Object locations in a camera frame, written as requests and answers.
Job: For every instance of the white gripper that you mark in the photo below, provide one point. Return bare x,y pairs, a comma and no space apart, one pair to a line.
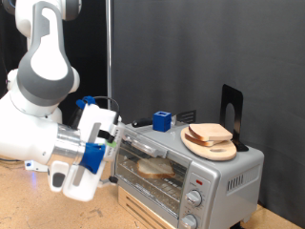
85,187

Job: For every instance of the white bread slice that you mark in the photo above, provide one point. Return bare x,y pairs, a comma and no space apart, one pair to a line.
155,168

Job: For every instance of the spatula with blue grip block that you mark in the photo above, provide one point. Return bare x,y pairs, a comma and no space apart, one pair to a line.
162,122

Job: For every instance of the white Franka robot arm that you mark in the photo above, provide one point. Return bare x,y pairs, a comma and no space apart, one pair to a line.
41,95

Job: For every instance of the wooden crate under oven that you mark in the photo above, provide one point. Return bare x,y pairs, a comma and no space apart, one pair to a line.
136,208

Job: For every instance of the silver oven knob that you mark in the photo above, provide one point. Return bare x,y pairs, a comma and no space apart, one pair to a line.
189,221
193,198

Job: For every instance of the brown-edged wooden toast slice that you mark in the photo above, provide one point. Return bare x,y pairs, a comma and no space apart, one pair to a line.
200,141

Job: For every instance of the pale wooden toast slice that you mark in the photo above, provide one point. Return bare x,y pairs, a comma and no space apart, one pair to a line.
209,131

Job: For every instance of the silver toaster oven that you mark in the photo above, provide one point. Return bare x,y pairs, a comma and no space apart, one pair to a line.
228,203

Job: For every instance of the oval wooden cutting board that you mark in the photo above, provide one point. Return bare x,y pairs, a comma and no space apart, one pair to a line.
217,153

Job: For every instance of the black backdrop curtain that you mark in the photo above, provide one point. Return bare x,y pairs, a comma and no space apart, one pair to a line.
92,47

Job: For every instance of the vertical metal pole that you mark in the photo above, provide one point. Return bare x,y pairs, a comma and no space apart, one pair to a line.
109,41

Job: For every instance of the black metal bookend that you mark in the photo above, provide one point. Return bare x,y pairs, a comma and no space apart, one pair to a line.
237,98

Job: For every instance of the dark grey backdrop panel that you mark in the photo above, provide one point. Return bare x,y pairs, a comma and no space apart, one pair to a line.
190,47

